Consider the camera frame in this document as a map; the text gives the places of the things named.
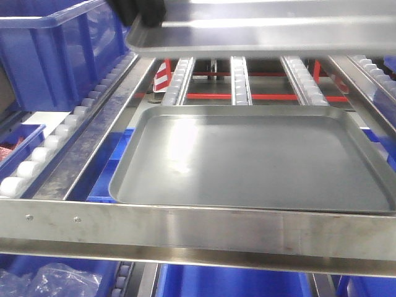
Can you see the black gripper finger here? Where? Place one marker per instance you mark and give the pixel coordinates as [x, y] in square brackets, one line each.
[126, 10]
[153, 12]

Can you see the small silver metal tray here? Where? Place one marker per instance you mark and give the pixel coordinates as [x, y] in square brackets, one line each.
[268, 29]

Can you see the large grey metal tray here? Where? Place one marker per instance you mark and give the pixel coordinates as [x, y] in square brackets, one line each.
[253, 157]

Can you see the large blue plastic bin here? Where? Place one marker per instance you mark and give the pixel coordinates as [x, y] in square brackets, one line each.
[55, 52]

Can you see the white roller track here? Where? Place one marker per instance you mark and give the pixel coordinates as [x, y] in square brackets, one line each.
[383, 80]
[15, 184]
[240, 87]
[176, 92]
[304, 86]

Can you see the middle white roller track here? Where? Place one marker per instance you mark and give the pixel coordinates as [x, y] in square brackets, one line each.
[240, 87]

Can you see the small blue parts bin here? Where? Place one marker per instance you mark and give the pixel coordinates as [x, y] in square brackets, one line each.
[19, 144]

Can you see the left white roller track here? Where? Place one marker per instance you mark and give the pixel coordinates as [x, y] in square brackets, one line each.
[15, 184]

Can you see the right white roller track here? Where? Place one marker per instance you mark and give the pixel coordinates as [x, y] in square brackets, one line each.
[383, 80]

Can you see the lower blue bin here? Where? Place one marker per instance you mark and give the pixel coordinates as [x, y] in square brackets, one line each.
[192, 280]

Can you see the clear plastic bag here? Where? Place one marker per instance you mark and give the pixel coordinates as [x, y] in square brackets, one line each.
[51, 280]

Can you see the red steel frame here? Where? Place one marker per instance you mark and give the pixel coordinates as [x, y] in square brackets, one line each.
[211, 81]

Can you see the left steel divider rail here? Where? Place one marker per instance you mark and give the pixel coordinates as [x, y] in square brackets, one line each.
[81, 149]

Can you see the steel divider rail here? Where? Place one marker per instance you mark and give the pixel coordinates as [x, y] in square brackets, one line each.
[361, 90]
[81, 149]

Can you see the right steel divider rail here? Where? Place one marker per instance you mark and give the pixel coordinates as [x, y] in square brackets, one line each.
[361, 90]

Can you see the stainless steel front rail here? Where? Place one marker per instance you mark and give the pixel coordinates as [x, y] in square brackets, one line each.
[336, 243]

